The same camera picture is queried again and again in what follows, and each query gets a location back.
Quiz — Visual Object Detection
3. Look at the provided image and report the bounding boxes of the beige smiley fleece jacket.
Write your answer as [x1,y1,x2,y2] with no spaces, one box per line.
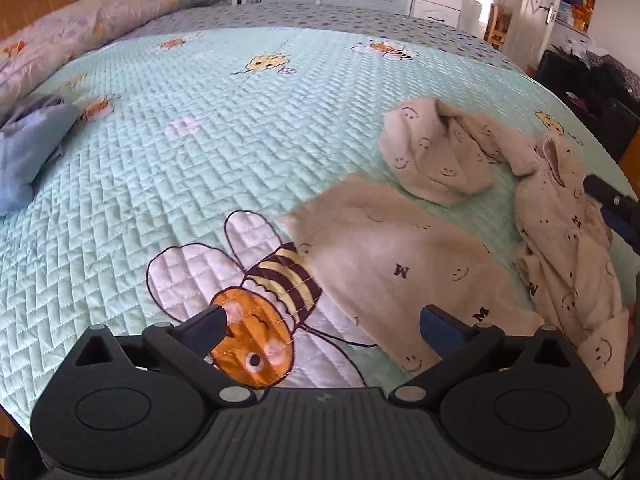
[377,96,632,397]

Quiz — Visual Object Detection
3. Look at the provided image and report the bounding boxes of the bee print quilted bedspread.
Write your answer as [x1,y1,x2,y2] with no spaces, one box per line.
[0,0,640,433]

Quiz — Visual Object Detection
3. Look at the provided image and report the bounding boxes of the floral pillow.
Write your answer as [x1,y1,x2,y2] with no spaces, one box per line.
[0,0,182,111]

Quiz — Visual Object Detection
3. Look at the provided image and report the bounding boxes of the black cabinet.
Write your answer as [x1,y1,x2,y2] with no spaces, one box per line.
[536,49,640,163]

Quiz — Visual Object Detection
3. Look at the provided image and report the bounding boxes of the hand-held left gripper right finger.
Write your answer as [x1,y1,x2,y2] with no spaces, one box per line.
[390,305,585,407]

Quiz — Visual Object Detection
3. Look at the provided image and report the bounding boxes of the blue cloth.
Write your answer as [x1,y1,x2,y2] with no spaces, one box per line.
[0,92,82,218]

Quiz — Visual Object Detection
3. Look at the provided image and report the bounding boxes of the beige smiley fleece pants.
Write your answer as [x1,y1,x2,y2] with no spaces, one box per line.
[276,172,545,377]

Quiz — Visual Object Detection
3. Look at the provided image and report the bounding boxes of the wooden chair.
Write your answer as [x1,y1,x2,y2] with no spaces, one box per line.
[483,3,512,54]

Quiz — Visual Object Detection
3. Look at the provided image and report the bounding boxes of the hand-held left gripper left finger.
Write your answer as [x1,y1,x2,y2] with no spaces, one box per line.
[75,305,260,408]

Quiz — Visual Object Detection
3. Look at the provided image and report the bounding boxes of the white room door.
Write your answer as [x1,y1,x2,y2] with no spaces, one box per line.
[504,0,572,77]

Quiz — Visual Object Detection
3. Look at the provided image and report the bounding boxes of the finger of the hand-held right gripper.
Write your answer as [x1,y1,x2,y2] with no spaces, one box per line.
[583,174,640,257]

